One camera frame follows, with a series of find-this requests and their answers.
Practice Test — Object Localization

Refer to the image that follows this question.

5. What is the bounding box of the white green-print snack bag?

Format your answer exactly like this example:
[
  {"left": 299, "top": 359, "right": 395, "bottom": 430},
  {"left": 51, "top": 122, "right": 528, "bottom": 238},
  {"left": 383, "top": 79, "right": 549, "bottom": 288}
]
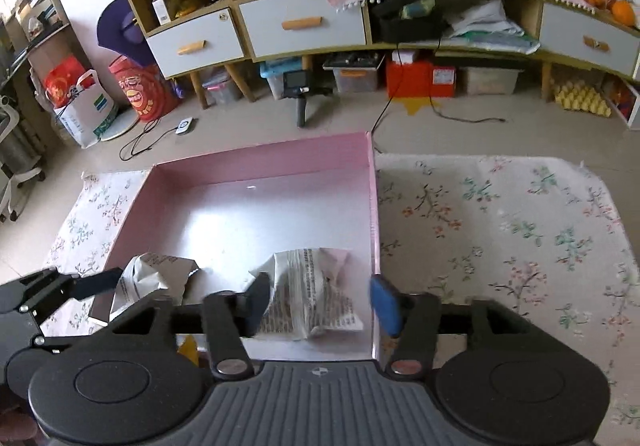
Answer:
[{"left": 110, "top": 253, "right": 200, "bottom": 321}]

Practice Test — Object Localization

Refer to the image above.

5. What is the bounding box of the white triangular snack bag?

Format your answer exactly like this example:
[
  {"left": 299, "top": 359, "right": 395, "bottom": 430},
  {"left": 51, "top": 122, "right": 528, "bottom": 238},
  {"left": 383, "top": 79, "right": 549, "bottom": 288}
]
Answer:
[{"left": 250, "top": 248, "right": 364, "bottom": 341}]

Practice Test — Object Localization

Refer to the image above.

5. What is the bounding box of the yellow snack bag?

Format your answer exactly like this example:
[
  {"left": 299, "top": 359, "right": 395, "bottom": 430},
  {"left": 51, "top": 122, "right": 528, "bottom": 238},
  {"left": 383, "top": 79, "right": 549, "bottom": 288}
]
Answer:
[{"left": 178, "top": 334, "right": 200, "bottom": 367}]

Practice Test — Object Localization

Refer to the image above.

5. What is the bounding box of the pink cardboard box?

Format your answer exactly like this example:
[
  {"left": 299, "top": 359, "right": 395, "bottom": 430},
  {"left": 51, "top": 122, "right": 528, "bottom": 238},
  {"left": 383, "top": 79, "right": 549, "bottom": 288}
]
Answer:
[{"left": 106, "top": 132, "right": 380, "bottom": 360}]

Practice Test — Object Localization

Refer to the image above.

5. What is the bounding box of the white office chair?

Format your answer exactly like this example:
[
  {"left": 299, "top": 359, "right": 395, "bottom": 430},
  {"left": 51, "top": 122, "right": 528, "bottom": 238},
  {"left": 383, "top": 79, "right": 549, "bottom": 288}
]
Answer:
[{"left": 1, "top": 95, "right": 46, "bottom": 223}]

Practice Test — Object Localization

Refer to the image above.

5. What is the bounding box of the floral tablecloth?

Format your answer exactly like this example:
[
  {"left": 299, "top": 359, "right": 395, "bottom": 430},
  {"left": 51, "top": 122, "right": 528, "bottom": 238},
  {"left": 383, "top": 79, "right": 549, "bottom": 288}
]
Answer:
[{"left": 50, "top": 154, "right": 639, "bottom": 445}]

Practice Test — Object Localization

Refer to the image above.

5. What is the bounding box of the white paper shopping bag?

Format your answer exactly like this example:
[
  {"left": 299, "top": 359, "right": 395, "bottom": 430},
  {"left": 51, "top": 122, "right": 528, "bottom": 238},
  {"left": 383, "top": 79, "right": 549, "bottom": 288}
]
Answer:
[{"left": 46, "top": 69, "right": 118, "bottom": 148}]

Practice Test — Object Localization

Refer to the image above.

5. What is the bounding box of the red printed barrel bag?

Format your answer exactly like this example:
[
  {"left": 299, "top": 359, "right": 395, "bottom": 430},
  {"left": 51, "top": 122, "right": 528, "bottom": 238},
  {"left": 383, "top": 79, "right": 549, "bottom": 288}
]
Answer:
[{"left": 108, "top": 55, "right": 179, "bottom": 121}]

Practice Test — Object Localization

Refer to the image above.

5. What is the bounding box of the red storage box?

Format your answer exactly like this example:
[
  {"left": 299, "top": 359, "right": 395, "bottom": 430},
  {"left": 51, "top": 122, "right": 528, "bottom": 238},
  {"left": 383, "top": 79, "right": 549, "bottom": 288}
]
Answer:
[{"left": 385, "top": 60, "right": 457, "bottom": 99}]

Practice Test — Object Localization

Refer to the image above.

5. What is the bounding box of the purple plush toy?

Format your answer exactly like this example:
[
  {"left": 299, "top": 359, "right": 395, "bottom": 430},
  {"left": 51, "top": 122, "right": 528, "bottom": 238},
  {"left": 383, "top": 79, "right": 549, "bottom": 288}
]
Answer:
[{"left": 96, "top": 0, "right": 155, "bottom": 67}]

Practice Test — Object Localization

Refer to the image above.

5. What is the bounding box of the yellow egg tray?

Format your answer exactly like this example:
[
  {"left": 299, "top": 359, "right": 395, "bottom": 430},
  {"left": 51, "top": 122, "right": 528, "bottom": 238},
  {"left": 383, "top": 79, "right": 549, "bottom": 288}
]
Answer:
[{"left": 553, "top": 80, "right": 612, "bottom": 118}]

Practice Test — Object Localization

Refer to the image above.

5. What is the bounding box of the wooden cabinet with drawers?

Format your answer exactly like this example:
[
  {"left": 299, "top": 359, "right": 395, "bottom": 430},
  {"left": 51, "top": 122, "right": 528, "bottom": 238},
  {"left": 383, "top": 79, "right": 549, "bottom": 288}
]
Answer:
[{"left": 128, "top": 0, "right": 639, "bottom": 81}]

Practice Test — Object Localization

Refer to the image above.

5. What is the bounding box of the handheld camera on grip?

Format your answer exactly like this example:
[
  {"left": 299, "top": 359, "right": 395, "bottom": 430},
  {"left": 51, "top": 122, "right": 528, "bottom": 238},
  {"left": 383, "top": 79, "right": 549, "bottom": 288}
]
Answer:
[{"left": 283, "top": 69, "right": 332, "bottom": 128}]

